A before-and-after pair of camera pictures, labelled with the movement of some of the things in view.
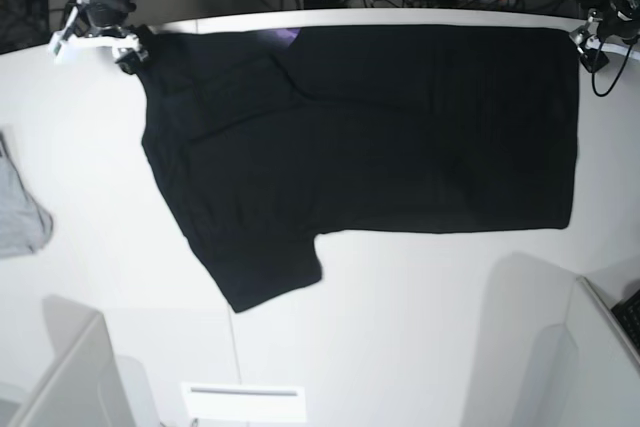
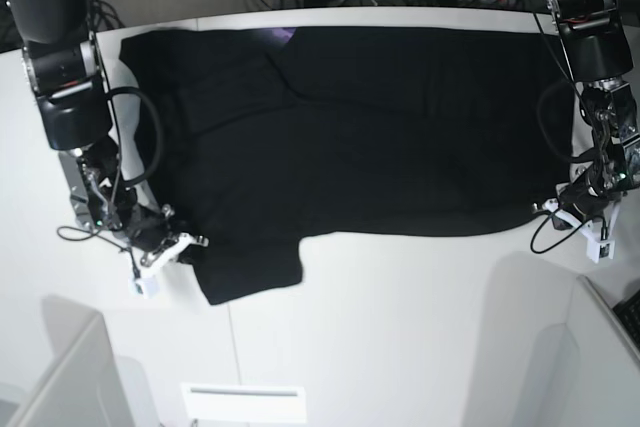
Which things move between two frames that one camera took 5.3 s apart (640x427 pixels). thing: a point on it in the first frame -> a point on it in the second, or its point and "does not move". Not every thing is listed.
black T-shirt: [264, 140] does not move
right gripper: [109, 8] -> [146, 229]
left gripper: [621, 18] -> [584, 195]
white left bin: [84, 384] does not move
